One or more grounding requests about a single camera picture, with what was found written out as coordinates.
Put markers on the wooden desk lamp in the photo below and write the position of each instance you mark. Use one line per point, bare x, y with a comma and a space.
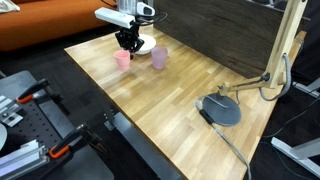
272, 83

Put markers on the white bowl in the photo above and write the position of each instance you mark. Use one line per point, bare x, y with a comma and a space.
149, 44

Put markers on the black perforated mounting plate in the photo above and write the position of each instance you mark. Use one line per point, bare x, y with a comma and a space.
24, 123

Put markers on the dark wooden board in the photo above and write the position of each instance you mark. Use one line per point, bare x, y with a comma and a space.
236, 33

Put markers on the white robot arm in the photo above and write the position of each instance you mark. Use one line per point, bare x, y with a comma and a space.
141, 14

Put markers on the purple translucent cup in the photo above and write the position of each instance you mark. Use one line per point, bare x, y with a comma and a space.
159, 57

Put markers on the black orange clamp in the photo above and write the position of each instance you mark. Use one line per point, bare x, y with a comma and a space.
64, 145
28, 93

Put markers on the pink mug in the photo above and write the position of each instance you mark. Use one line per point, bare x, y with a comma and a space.
122, 58

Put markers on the black orange clamp lower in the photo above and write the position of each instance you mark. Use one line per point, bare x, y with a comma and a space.
64, 145

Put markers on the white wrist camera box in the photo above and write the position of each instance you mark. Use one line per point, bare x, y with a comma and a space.
115, 17

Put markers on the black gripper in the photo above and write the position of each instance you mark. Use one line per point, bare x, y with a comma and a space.
128, 39

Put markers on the orange sofa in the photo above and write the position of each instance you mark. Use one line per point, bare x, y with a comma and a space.
42, 20

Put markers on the black orange clamp upper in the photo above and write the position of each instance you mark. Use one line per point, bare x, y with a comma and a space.
28, 93

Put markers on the white table leg frame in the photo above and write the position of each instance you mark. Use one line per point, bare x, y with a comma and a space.
301, 154

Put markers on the aluminium extrusion rail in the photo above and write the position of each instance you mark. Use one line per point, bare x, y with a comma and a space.
29, 157

